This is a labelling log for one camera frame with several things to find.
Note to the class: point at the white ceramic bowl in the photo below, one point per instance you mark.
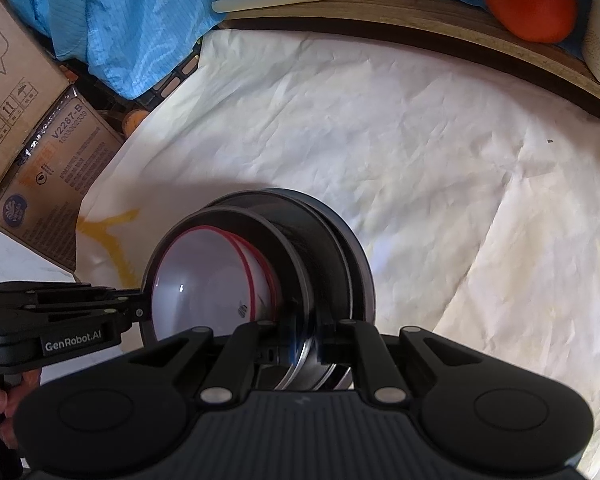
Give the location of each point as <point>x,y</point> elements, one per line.
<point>205,285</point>
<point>275,285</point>

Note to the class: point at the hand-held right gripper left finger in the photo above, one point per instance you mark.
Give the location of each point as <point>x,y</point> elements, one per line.
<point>260,340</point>

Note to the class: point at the blue cloth garment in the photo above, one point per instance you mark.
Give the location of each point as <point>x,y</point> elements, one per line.
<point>130,10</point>

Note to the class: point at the small orange object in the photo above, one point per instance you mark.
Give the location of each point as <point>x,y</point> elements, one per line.
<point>135,121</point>

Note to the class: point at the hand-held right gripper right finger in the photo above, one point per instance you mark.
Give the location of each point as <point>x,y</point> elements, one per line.
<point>350,340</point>

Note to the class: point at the red tomato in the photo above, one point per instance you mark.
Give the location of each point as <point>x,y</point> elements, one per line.
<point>530,0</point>

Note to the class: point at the cream paper table cover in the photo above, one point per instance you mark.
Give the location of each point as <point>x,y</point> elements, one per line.
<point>430,160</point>

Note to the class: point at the large stainless steel plate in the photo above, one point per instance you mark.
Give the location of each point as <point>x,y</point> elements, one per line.
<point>371,290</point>

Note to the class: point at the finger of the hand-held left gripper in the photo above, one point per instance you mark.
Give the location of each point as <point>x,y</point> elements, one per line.
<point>80,302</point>

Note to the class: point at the cardboard box with blue logo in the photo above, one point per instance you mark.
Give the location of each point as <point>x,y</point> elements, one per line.
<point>55,170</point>

